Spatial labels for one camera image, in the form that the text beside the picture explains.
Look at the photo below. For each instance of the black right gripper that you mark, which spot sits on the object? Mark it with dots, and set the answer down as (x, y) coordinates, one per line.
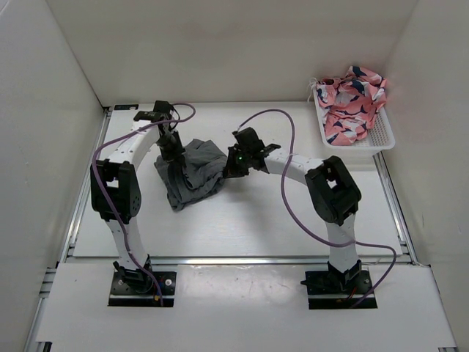
(232, 170)

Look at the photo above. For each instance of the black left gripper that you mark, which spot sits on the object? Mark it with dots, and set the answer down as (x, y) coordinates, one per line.
(176, 155)

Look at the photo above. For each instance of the grey shorts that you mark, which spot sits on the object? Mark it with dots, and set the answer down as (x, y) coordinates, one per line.
(199, 178)

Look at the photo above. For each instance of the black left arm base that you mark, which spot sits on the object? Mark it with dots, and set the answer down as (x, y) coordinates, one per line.
(133, 288)

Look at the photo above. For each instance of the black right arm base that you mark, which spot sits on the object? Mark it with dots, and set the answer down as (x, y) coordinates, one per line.
(325, 292)

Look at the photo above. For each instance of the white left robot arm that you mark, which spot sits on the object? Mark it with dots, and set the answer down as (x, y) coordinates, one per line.
(116, 195)

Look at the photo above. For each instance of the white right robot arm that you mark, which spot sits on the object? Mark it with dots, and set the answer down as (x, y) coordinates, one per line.
(334, 193)

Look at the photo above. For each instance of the pink patterned shorts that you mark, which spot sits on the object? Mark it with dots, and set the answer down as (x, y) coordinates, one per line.
(349, 104)

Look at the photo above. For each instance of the black label sticker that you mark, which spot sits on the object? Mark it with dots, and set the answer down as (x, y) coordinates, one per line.
(126, 107)

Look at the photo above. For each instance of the white plastic basket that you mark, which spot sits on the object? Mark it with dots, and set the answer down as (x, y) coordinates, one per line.
(378, 139)

